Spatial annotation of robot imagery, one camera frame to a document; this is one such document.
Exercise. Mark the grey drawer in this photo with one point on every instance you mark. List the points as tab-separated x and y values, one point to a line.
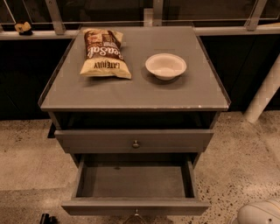
126	184
134	140

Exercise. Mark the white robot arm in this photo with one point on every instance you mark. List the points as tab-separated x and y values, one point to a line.
262	212

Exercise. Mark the grey drawer cabinet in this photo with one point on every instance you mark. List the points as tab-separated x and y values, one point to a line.
191	101

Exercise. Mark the grey top drawer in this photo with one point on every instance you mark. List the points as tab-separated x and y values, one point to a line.
134	140

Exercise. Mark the white paper bowl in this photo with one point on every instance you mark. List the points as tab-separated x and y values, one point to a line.
165	66

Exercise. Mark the sea salt chips bag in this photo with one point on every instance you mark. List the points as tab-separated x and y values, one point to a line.
103	54

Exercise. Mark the metal window railing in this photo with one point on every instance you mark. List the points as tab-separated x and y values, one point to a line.
61	19

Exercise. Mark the white diagonal pole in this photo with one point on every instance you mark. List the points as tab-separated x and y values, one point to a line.
265	93

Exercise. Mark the small yellow black object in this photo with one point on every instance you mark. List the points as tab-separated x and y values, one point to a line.
23	28

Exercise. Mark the black object on floor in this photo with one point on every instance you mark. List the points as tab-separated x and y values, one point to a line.
46	218

